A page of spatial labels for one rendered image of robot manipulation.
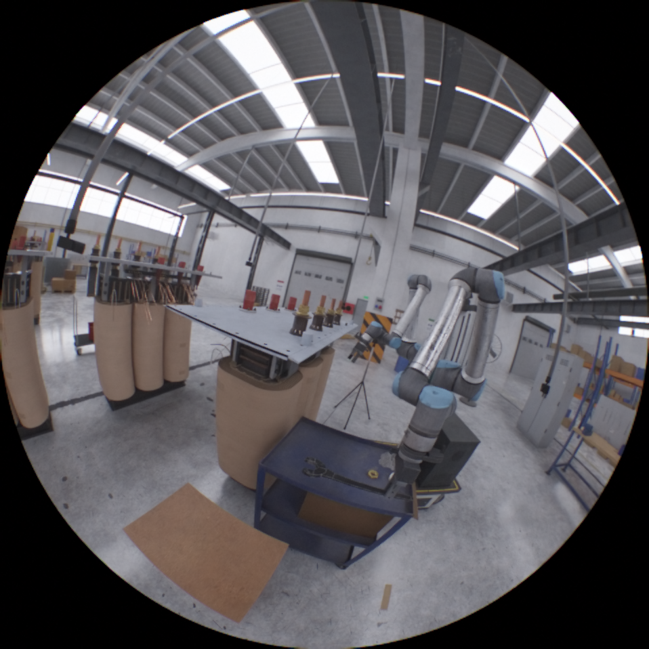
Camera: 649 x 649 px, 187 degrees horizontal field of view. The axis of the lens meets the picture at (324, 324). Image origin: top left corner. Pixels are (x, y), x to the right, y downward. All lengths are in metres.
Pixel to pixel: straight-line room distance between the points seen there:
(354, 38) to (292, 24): 6.23
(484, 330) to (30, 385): 3.01
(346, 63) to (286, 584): 4.92
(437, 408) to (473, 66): 9.09
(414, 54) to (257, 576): 7.65
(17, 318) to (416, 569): 3.26
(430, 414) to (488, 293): 0.59
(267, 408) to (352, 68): 3.83
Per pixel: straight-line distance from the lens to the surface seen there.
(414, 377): 0.68
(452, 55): 5.46
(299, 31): 9.42
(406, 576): 1.83
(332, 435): 1.12
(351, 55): 3.43
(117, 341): 2.14
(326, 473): 0.66
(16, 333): 2.09
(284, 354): 0.60
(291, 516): 1.17
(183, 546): 0.67
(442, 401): 0.52
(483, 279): 0.93
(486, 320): 0.99
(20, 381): 2.22
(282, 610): 1.56
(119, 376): 2.28
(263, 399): 1.00
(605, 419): 4.67
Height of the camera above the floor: 1.55
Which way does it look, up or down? 7 degrees down
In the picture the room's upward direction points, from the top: 14 degrees clockwise
